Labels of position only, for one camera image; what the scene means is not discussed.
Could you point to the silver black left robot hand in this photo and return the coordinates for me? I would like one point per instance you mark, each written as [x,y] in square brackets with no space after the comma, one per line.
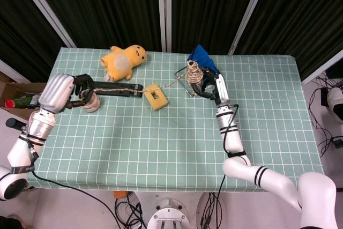
[56,92]

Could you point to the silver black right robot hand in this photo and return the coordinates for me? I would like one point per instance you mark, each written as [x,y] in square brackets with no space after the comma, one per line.
[222,89]

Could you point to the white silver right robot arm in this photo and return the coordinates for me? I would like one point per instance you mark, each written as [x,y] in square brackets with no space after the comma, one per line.
[230,137]

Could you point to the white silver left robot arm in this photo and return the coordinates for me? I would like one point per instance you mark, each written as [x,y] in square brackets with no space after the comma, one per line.
[40,129]

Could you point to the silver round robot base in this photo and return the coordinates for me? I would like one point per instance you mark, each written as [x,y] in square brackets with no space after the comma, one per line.
[168,215]

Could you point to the clear plastic snack jar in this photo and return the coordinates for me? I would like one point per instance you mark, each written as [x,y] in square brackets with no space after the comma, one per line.
[92,107]

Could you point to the blue cloth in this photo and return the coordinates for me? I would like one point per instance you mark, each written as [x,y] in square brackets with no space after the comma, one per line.
[202,54]

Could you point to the cardboard box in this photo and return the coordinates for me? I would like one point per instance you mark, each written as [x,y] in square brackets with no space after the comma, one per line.
[10,89]

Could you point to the black cylinder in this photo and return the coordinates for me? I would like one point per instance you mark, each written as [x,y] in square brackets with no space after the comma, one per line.
[14,124]

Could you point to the yellow sponge with hole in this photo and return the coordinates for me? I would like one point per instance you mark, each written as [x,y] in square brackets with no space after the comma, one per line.
[160,103]

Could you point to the yellow plush duck toy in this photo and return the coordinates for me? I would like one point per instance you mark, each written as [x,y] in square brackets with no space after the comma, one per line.
[123,62]

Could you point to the black partition curtain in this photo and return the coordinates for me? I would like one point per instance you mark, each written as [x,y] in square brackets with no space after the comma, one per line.
[16,25]
[308,11]
[209,6]
[107,6]

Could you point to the green checked tablecloth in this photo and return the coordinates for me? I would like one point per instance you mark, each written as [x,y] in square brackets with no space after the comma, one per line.
[160,146]

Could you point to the white rounded device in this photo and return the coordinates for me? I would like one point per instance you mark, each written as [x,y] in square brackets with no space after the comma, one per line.
[336,103]

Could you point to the orange object under table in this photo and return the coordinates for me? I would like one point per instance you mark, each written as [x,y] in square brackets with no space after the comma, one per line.
[120,194]

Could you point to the black power adapter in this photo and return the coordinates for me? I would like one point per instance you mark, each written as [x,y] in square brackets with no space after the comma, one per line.
[338,143]

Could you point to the white partition frame rail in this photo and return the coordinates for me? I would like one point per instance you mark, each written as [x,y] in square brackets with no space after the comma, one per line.
[13,72]
[321,69]

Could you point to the white partition frame post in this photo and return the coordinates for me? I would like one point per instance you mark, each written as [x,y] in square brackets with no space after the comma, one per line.
[168,11]
[249,11]
[161,11]
[44,9]

